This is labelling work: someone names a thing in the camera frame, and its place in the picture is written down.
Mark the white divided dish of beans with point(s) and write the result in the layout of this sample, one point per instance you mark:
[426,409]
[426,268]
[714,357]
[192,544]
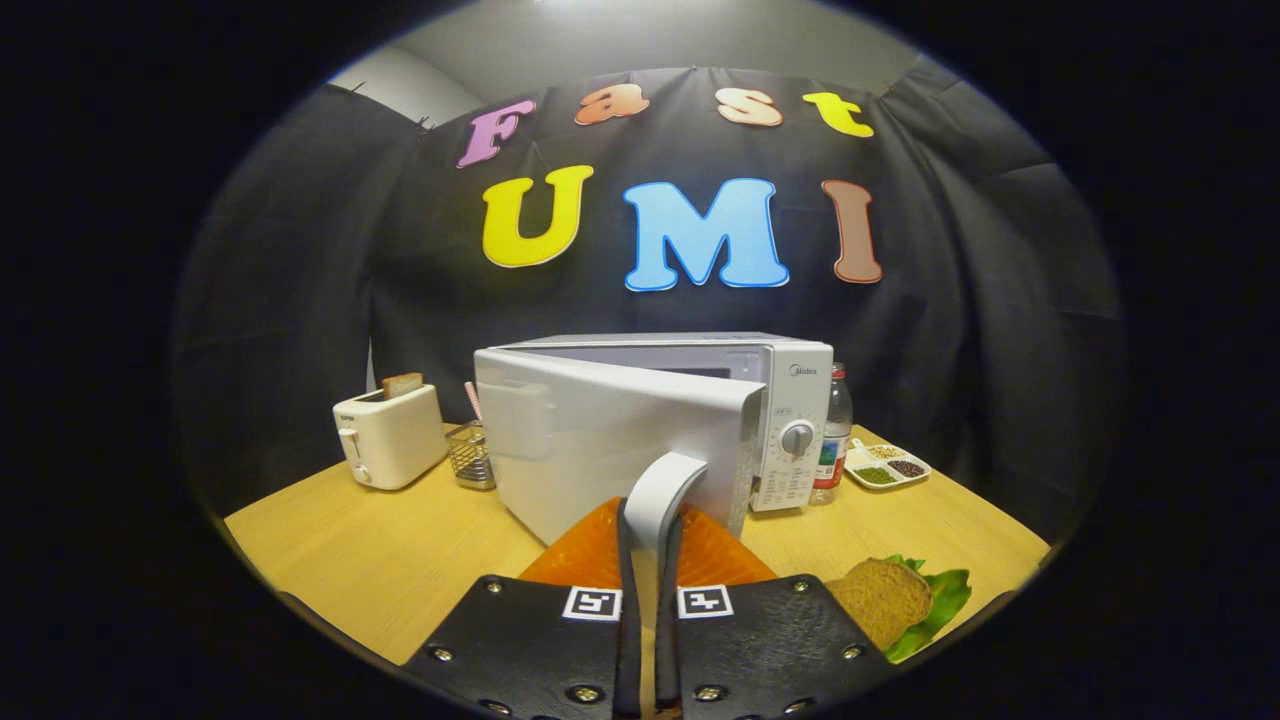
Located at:
[885,468]

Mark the white toaster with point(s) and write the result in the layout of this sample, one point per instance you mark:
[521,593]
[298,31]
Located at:
[395,440]

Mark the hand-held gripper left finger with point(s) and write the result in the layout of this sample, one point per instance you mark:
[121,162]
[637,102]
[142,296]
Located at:
[628,660]

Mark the black backdrop cloth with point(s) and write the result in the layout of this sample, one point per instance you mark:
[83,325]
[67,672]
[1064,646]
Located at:
[300,300]

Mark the toast slice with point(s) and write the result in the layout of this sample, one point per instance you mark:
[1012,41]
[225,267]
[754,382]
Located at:
[402,385]

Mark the clear plastic water bottle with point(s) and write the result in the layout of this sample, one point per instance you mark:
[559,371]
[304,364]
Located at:
[833,430]

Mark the brown bread lettuce sandwich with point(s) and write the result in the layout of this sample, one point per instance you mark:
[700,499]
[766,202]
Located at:
[880,600]

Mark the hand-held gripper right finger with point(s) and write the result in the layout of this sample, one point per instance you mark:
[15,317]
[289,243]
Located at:
[668,650]

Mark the white microwave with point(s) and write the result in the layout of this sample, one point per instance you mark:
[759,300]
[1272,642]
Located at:
[600,440]

